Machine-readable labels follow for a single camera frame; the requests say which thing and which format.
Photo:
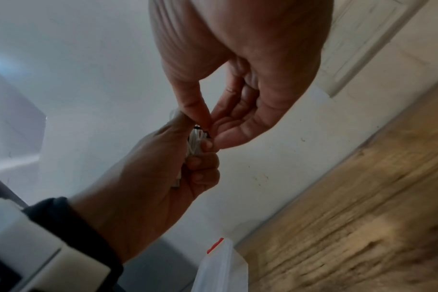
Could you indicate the person's right hand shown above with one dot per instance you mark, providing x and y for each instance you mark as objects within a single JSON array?
[{"x": 258, "y": 57}]

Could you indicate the person's left hand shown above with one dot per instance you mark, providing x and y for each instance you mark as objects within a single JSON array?
[{"x": 143, "y": 185}]

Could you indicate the transparent plastic box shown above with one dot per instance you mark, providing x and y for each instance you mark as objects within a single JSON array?
[{"x": 222, "y": 271}]

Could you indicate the black marker wristband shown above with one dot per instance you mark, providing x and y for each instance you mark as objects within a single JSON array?
[{"x": 60, "y": 225}]

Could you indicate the beige wall plate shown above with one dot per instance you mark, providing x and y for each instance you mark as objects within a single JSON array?
[{"x": 359, "y": 42}]

